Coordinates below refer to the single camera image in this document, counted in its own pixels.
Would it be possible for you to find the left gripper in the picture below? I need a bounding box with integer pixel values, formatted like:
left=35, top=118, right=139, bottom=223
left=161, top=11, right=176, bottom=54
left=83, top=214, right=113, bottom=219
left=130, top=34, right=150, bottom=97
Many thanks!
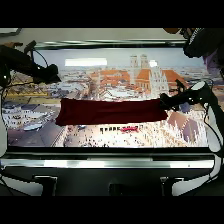
left=32, top=64, right=63, bottom=85

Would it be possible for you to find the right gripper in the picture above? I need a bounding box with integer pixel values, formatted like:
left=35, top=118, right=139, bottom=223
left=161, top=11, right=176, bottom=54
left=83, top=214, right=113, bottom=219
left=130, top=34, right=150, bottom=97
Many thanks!
left=159, top=92, right=188, bottom=111

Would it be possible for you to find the red T-shirt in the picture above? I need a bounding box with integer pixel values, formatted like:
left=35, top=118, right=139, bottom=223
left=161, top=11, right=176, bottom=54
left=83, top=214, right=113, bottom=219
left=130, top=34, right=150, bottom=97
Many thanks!
left=54, top=97, right=169, bottom=127

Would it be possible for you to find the lilac garment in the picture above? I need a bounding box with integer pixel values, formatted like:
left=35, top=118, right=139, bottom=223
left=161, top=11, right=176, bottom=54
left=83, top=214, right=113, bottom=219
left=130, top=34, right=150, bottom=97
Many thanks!
left=203, top=53, right=224, bottom=78

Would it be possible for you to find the black garment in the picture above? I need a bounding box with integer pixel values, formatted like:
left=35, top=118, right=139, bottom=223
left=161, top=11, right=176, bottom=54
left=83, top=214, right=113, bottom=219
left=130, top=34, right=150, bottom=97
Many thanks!
left=182, top=28, right=224, bottom=60

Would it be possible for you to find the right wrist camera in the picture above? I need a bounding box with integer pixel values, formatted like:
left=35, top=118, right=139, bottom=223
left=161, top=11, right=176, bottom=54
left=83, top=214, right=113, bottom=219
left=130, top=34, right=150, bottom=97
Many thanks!
left=174, top=78, right=188, bottom=95

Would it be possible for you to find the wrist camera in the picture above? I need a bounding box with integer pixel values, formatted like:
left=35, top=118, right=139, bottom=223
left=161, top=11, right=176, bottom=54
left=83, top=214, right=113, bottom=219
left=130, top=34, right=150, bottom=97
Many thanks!
left=174, top=78, right=188, bottom=95
left=23, top=40, right=38, bottom=55

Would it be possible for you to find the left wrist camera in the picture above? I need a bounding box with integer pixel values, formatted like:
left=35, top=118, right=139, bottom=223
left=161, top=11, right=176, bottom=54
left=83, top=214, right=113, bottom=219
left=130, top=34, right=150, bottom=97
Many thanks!
left=23, top=40, right=38, bottom=55

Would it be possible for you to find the silver frame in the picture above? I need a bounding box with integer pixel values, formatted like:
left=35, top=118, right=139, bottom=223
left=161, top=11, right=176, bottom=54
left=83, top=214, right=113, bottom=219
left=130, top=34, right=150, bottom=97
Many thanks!
left=0, top=151, right=224, bottom=197

